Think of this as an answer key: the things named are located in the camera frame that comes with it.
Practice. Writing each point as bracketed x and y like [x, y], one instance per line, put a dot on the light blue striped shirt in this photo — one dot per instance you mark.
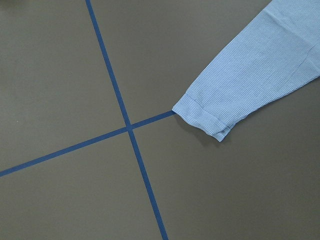
[277, 53]

